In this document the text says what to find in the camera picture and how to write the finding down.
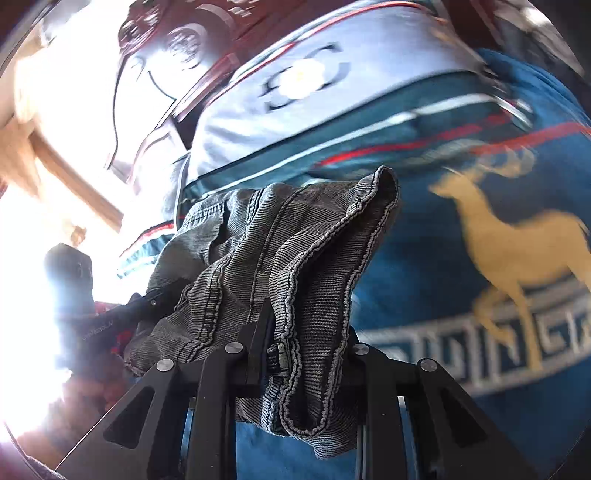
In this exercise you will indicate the grey denim pants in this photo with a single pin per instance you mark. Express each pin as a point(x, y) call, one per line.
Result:
point(300, 258)

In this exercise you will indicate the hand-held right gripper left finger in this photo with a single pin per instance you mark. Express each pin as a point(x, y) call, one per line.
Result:
point(257, 353)

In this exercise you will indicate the wooden window frame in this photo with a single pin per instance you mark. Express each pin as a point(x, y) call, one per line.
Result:
point(69, 157)

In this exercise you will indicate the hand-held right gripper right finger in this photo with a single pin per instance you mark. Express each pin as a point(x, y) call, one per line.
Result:
point(365, 365)

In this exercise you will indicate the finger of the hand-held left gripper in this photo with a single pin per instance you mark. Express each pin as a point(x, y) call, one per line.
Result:
point(161, 297)

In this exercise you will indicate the blue printed blanket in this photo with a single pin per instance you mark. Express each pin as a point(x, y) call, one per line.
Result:
point(429, 277)

